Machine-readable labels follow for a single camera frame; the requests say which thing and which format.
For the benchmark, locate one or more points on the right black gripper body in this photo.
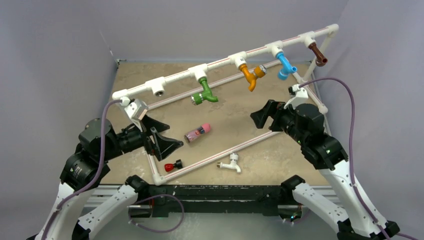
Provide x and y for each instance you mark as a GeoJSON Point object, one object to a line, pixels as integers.
{"type": "Point", "coordinates": [283, 120]}

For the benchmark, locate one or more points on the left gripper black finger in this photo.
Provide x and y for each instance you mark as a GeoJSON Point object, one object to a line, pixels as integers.
{"type": "Point", "coordinates": [148, 123]}
{"type": "Point", "coordinates": [163, 147]}

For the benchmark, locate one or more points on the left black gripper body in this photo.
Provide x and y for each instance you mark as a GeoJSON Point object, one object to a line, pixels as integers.
{"type": "Point", "coordinates": [131, 138]}

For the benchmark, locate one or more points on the white faucet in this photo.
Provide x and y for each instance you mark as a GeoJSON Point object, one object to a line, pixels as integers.
{"type": "Point", "coordinates": [232, 165]}

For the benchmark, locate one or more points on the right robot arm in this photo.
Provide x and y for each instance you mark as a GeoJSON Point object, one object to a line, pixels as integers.
{"type": "Point", "coordinates": [356, 218]}

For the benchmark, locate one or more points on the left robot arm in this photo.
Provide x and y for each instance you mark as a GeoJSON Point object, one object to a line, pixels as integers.
{"type": "Point", "coordinates": [83, 171]}

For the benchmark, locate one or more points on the orange faucet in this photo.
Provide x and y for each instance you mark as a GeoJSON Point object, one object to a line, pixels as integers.
{"type": "Point", "coordinates": [251, 77]}

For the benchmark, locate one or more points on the pink faucet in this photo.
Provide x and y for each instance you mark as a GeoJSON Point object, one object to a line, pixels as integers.
{"type": "Point", "coordinates": [196, 133]}

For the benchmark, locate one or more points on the blue faucet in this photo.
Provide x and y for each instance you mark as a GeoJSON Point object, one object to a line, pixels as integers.
{"type": "Point", "coordinates": [287, 68]}

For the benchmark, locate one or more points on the green faucet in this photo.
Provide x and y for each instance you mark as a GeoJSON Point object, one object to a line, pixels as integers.
{"type": "Point", "coordinates": [205, 95]}

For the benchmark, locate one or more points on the brown faucet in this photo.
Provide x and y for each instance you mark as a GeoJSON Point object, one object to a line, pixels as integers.
{"type": "Point", "coordinates": [320, 59]}

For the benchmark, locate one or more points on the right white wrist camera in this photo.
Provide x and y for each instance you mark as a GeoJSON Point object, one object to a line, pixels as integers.
{"type": "Point", "coordinates": [298, 96]}

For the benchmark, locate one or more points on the white PVC pipe frame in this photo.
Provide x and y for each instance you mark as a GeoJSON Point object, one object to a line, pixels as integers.
{"type": "Point", "coordinates": [321, 37]}

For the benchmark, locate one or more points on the black aluminium base frame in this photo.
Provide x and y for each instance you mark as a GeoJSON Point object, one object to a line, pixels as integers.
{"type": "Point", "coordinates": [267, 200]}

